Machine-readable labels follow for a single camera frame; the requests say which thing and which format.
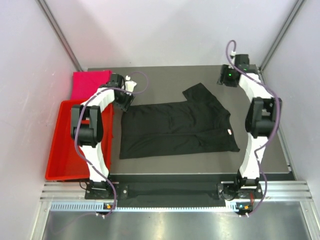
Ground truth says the black t-shirt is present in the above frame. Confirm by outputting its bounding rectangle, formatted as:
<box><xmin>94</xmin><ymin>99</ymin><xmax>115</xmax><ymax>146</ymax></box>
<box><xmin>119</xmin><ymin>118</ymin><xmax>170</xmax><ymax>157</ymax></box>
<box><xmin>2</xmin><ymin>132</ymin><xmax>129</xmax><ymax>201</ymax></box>
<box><xmin>119</xmin><ymin>83</ymin><xmax>240</xmax><ymax>160</ymax></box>

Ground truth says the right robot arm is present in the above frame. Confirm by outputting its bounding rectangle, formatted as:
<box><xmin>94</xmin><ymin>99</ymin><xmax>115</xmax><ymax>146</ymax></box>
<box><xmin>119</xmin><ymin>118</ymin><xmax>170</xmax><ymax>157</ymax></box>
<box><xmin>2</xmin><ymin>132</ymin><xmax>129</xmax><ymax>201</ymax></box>
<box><xmin>217</xmin><ymin>50</ymin><xmax>282</xmax><ymax>198</ymax></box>

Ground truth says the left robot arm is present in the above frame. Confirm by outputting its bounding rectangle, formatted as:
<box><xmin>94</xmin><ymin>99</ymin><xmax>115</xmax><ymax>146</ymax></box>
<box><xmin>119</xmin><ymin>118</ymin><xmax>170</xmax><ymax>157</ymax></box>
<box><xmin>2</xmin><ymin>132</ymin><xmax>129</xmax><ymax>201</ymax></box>
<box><xmin>70</xmin><ymin>73</ymin><xmax>137</xmax><ymax>199</ymax></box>

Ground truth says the folded pink t-shirt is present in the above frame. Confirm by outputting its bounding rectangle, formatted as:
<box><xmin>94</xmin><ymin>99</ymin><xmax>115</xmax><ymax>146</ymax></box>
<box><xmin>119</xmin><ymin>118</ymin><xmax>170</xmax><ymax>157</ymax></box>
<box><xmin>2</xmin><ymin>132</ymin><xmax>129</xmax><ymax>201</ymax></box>
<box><xmin>70</xmin><ymin>70</ymin><xmax>112</xmax><ymax>100</ymax></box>

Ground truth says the red plastic bin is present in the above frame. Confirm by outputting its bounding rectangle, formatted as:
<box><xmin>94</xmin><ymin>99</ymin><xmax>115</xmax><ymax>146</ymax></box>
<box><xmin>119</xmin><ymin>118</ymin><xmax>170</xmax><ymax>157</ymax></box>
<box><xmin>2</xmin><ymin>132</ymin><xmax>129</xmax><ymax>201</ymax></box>
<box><xmin>45</xmin><ymin>99</ymin><xmax>115</xmax><ymax>181</ymax></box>

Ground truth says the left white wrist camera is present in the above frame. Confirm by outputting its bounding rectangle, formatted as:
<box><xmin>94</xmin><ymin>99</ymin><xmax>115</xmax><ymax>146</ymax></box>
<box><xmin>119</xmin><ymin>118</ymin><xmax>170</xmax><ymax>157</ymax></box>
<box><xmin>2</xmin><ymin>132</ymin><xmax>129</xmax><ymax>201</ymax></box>
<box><xmin>124</xmin><ymin>75</ymin><xmax>137</xmax><ymax>93</ymax></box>

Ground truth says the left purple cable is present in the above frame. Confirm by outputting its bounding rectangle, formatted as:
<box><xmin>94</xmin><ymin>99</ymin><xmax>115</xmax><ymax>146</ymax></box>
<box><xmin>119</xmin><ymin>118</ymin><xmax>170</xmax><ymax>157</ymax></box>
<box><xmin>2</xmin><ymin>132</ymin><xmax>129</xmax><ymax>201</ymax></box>
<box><xmin>74</xmin><ymin>71</ymin><xmax>150</xmax><ymax>213</ymax></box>

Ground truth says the purple cable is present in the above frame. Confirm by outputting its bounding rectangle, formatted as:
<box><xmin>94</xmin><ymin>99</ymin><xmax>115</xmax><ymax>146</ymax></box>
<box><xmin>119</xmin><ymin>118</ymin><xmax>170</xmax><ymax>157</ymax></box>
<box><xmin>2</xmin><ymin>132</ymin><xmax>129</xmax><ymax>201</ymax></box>
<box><xmin>74</xmin><ymin>71</ymin><xmax>150</xmax><ymax>213</ymax></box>
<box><xmin>225</xmin><ymin>39</ymin><xmax>281</xmax><ymax>213</ymax></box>

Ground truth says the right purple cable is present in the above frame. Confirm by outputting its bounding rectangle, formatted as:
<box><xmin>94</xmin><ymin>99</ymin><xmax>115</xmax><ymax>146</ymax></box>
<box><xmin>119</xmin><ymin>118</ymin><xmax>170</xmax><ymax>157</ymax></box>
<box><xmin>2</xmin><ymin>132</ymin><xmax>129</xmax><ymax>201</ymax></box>
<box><xmin>225</xmin><ymin>39</ymin><xmax>281</xmax><ymax>213</ymax></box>

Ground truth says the right corner aluminium post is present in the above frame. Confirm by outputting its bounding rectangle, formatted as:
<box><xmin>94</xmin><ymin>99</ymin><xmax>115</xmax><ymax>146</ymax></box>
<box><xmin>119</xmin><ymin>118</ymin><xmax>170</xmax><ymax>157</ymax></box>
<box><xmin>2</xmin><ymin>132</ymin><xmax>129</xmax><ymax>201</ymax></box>
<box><xmin>258</xmin><ymin>0</ymin><xmax>306</xmax><ymax>73</ymax></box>

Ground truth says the corner aluminium post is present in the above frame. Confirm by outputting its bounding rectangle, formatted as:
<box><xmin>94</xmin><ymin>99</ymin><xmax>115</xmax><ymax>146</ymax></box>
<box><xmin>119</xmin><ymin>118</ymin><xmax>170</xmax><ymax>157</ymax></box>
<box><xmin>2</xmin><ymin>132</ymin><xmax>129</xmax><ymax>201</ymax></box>
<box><xmin>258</xmin><ymin>0</ymin><xmax>306</xmax><ymax>73</ymax></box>
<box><xmin>35</xmin><ymin>0</ymin><xmax>83</xmax><ymax>72</ymax></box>

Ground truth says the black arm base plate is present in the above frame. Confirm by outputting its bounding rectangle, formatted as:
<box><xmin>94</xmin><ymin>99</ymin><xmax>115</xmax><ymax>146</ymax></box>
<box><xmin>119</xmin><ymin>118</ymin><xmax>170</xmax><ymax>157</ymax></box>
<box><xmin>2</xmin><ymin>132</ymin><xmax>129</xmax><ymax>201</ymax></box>
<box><xmin>85</xmin><ymin>174</ymin><xmax>262</xmax><ymax>208</ymax></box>

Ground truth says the grey slotted cable duct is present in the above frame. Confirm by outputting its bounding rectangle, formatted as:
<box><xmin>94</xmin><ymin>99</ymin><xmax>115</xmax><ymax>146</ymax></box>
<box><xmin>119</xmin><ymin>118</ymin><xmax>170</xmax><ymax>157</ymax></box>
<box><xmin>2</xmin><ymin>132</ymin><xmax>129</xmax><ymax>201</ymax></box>
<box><xmin>50</xmin><ymin>201</ymin><xmax>239</xmax><ymax>213</ymax></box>

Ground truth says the aluminium frame rail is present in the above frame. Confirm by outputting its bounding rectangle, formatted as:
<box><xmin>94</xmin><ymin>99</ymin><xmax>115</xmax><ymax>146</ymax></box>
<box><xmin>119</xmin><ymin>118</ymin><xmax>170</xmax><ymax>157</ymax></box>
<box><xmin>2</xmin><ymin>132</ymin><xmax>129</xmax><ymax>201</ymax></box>
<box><xmin>40</xmin><ymin>181</ymin><xmax>312</xmax><ymax>202</ymax></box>

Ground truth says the left corner aluminium post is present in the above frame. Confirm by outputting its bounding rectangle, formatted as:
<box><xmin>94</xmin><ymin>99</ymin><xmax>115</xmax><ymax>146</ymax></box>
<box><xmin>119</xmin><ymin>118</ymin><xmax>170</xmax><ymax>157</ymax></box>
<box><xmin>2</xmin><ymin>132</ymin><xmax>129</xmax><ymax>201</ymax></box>
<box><xmin>35</xmin><ymin>0</ymin><xmax>83</xmax><ymax>72</ymax></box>

